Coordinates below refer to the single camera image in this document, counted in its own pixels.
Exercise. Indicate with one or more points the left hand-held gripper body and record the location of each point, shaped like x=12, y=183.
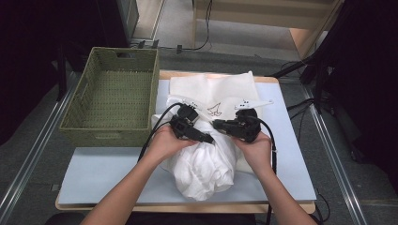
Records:
x=183, y=123

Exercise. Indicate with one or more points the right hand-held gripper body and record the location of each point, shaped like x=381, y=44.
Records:
x=248, y=126

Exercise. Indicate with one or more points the white garment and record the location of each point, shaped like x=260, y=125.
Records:
x=203, y=172

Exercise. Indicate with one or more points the white mesh laundry bag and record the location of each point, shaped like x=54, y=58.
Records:
x=216, y=87

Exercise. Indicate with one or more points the green woven basket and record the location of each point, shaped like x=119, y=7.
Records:
x=115, y=100

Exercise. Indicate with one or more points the person's right hand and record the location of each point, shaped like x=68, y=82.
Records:
x=258, y=153

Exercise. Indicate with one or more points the person's left hand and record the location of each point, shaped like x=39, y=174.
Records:
x=164, y=145

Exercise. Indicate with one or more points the black stand leg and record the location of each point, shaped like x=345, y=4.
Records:
x=294, y=66

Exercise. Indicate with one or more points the light blue table mat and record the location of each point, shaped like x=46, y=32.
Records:
x=103, y=175

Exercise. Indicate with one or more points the wooden shelf unit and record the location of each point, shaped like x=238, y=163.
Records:
x=250, y=18

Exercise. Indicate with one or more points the dark grey cabinet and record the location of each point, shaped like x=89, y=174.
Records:
x=128, y=15

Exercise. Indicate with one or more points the black curtain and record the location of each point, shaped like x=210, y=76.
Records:
x=25, y=47
x=369, y=62

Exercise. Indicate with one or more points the metal floor rail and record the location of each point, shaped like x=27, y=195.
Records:
x=333, y=156
x=33, y=154

